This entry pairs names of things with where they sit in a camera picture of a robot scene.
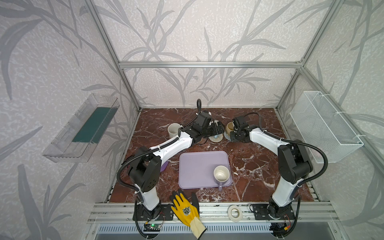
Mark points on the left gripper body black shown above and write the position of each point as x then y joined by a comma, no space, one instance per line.
216,129

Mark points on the lavender plastic tray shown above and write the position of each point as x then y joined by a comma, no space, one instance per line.
197,170

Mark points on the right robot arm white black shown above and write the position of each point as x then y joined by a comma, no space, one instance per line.
293,160

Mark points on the green circuit board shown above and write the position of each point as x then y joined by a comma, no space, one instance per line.
148,227

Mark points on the white wire mesh basket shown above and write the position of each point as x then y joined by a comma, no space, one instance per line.
321,125

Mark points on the clear plastic wall shelf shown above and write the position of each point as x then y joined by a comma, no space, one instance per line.
79,138

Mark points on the grey blue round coaster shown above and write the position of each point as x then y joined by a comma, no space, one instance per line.
227,136

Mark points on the multicolour woven round coaster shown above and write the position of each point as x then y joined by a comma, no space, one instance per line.
216,138

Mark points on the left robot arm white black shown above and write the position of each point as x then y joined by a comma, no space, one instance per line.
141,172

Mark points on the white mug lavender handle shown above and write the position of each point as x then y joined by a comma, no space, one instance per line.
221,175

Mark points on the white speckled mug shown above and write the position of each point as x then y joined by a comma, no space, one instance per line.
173,130

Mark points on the white mug blue handle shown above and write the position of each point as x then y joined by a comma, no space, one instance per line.
218,123

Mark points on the black glove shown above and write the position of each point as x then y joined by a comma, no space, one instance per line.
190,195

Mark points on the yellow work glove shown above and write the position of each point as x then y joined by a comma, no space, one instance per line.
187,213

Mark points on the purple object on table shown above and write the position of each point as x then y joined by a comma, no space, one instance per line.
164,166

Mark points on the white tape roll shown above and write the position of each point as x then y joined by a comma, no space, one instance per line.
235,214

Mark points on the beige ceramic mug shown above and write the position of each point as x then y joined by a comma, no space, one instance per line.
229,128

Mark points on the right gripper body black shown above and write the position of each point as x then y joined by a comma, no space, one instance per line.
235,131

